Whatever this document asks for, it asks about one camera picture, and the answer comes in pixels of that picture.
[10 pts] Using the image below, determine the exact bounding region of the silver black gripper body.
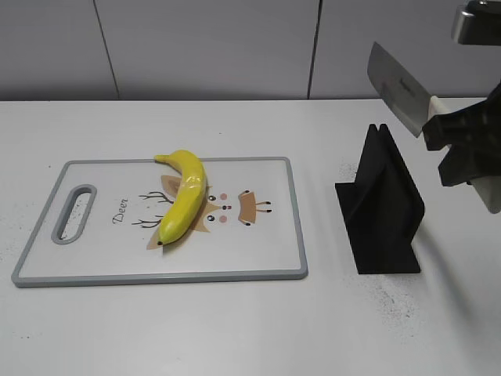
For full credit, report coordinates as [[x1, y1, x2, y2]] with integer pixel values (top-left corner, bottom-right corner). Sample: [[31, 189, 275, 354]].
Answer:
[[451, 1, 500, 45]]

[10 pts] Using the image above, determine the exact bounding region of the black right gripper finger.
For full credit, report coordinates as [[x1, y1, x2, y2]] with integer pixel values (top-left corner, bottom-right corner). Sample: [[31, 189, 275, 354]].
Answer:
[[423, 84, 500, 152]]

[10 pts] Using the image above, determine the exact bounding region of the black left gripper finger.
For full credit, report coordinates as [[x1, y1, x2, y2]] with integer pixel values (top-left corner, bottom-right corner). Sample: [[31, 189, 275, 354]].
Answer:
[[438, 128, 500, 186]]

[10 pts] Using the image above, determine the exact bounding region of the white-handled cleaver knife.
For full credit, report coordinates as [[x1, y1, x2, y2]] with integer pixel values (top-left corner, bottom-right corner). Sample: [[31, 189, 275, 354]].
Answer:
[[367, 42, 500, 214]]

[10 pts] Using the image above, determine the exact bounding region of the yellow plastic banana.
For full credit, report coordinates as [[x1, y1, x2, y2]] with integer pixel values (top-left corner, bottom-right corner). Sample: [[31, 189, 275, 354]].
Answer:
[[153, 150, 207, 246]]

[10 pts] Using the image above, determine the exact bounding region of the black knife stand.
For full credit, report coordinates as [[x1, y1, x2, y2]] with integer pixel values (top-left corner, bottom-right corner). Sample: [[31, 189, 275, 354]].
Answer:
[[335, 124, 425, 274]]

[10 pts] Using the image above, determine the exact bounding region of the white grey-rimmed cutting board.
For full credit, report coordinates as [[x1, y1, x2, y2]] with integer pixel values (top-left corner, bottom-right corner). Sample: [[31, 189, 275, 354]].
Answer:
[[11, 157, 308, 287]]

